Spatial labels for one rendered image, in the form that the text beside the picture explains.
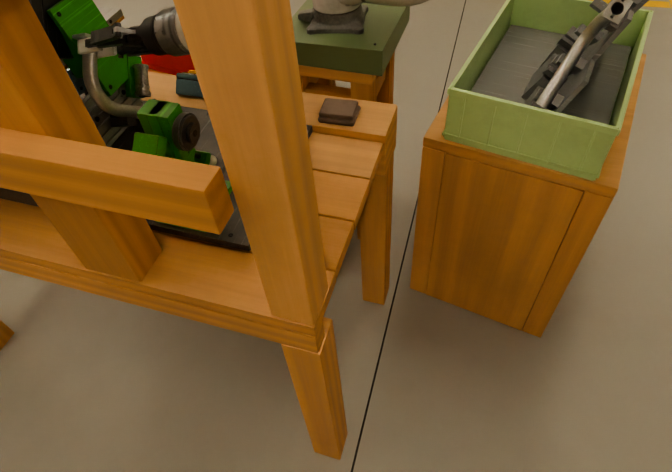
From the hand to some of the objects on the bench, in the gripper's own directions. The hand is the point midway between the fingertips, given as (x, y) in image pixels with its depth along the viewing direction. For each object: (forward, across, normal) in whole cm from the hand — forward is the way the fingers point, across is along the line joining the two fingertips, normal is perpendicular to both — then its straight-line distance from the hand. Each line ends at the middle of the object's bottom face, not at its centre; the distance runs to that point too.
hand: (97, 47), depth 107 cm
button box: (+6, -43, +3) cm, 44 cm away
